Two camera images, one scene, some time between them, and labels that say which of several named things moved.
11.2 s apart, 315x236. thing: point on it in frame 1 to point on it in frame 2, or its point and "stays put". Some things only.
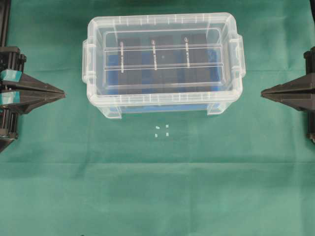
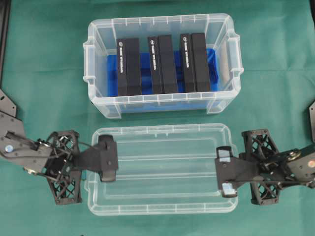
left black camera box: x=130 y=65 stays put
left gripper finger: x=15 y=81 to x=108 y=153
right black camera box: x=194 y=62 stays put
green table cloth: x=72 y=171 stays put
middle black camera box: x=163 y=64 stays put
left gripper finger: x=26 y=102 to x=108 y=175
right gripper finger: x=303 y=102 to x=228 y=191
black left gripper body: x=11 y=60 to x=64 y=170
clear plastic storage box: x=163 y=61 stays put
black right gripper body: x=309 y=56 to x=263 y=166
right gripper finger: x=302 y=85 to x=226 y=164
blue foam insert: x=181 y=102 stays put
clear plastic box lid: x=163 y=59 to x=163 y=169
